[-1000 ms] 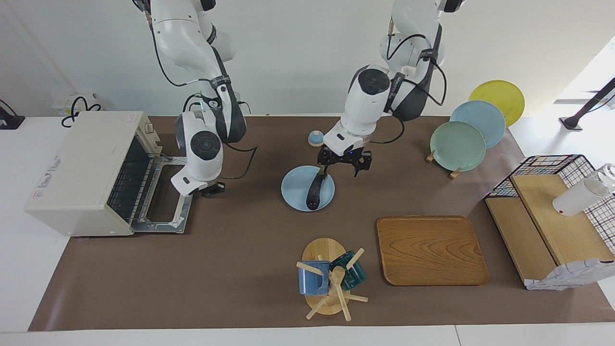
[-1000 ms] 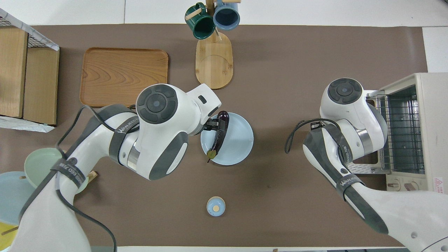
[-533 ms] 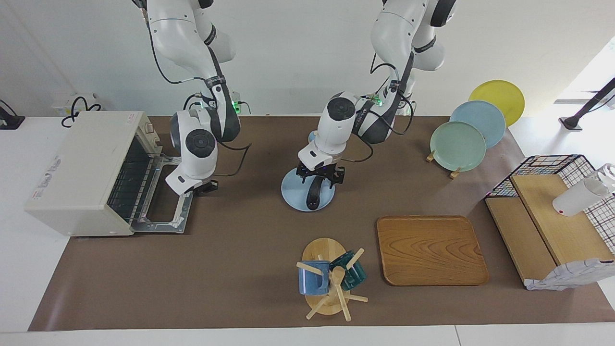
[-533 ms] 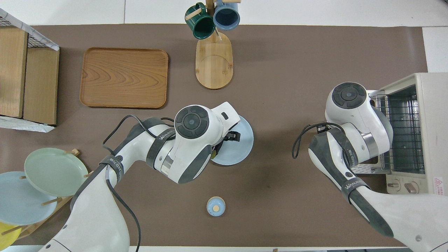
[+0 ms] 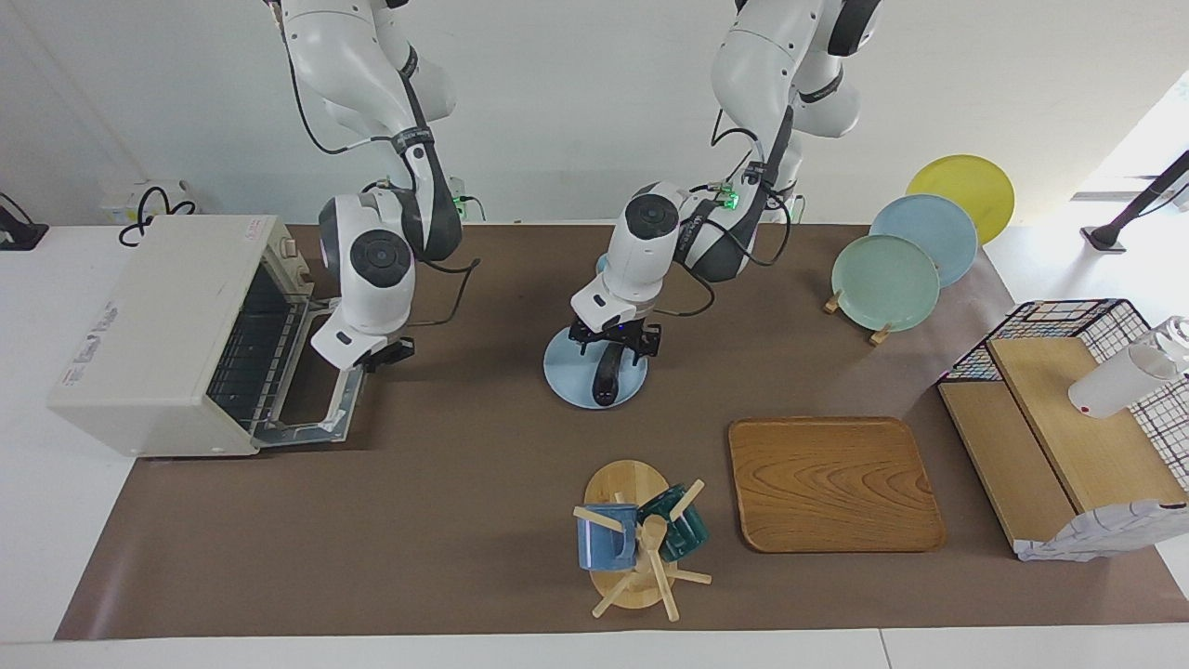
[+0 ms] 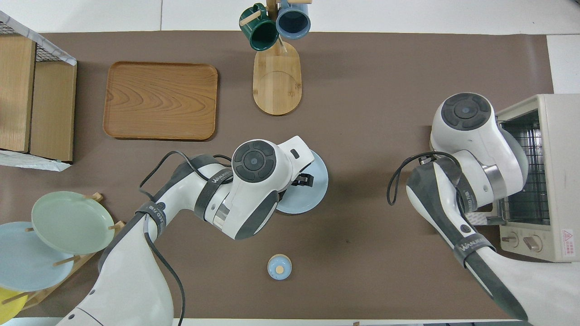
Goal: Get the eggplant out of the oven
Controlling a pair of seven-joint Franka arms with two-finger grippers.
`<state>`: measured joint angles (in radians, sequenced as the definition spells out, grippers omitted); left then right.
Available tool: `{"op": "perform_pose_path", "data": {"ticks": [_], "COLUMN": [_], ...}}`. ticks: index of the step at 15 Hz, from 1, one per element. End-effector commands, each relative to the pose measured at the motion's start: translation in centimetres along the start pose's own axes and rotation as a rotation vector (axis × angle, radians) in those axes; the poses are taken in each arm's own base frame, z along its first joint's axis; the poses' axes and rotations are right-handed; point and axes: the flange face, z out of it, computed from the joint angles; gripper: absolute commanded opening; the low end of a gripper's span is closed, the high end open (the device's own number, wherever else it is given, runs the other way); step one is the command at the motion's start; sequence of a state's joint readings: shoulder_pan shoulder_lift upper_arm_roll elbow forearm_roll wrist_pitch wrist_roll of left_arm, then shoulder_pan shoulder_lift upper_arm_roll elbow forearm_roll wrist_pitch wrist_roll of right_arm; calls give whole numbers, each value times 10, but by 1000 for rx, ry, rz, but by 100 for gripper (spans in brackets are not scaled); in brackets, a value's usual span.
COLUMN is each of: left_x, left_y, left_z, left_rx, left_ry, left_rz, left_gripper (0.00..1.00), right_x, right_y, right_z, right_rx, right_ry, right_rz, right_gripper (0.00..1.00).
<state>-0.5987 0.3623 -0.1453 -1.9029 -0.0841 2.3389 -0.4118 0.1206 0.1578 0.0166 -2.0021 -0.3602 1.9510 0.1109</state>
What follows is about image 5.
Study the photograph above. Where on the grey patterned cloth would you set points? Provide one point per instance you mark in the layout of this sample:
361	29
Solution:
1096	534

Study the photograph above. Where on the dark purple eggplant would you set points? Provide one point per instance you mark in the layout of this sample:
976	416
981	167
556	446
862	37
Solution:
608	381

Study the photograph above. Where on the pale green plate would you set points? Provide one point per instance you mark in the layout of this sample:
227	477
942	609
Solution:
882	283

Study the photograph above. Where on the white cup with clear lid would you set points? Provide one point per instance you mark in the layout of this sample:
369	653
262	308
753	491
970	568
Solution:
1115	386

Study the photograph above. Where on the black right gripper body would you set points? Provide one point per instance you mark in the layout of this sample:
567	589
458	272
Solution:
390	355

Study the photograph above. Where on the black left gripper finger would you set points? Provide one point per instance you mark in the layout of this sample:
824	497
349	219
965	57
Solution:
588	349
646	348

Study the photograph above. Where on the brown table mat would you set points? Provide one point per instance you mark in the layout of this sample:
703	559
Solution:
483	483

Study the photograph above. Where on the blue mug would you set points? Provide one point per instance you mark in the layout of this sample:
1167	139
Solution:
604	544

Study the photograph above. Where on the wooden serving tray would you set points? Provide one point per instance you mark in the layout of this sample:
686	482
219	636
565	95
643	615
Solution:
831	483

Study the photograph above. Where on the yellow plate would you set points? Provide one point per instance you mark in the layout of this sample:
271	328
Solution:
966	186

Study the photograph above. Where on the wooden mug tree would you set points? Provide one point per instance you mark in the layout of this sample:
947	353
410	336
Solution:
624	483

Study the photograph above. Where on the wooden plate rack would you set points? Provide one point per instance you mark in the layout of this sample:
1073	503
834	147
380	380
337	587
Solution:
880	334

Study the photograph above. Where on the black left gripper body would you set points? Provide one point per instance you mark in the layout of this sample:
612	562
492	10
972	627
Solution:
618	332

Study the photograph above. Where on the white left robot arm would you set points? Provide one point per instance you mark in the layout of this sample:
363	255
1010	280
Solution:
641	260

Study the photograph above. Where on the dark green mug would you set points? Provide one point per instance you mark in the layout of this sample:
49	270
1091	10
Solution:
683	530

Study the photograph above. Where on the black clamp base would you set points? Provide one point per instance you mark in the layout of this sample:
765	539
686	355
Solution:
19	232

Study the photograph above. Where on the cream toaster oven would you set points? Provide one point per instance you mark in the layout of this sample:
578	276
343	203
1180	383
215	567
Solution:
139	344

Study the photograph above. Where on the white power strip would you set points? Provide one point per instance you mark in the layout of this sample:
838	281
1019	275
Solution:
125	200

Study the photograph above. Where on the black stand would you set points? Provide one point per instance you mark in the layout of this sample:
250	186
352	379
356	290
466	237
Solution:
1138	204

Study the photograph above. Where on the small light blue plate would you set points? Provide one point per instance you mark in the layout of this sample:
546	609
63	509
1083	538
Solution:
567	376

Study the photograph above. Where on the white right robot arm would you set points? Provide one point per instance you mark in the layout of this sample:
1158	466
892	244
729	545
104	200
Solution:
372	279

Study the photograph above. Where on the large light blue plate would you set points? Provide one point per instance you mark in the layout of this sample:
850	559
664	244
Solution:
938	232

